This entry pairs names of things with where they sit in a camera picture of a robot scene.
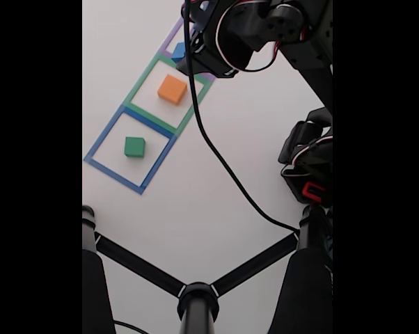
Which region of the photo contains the green cube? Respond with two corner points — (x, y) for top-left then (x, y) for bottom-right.
(123, 136), (146, 158)

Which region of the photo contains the red table clamp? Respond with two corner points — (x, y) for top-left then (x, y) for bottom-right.
(301, 180), (327, 205)

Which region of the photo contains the black camera tripod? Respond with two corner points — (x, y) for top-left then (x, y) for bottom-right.
(82, 205), (333, 334)

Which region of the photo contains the blue tape square frame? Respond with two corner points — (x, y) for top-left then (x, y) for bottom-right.
(83, 106), (178, 196)

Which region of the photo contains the green tape square frame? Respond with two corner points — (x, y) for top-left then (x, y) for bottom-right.
(122, 51), (210, 137)

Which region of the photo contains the small blue cube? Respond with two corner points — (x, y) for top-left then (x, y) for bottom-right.
(171, 42), (187, 64)

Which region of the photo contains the black cable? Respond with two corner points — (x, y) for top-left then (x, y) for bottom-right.
(183, 0), (301, 233)
(112, 320), (150, 334)

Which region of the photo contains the purple tape square frame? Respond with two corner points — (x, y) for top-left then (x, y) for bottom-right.
(159, 17), (216, 83)

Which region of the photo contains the orange square block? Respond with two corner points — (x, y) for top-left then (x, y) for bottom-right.
(157, 74), (189, 106)

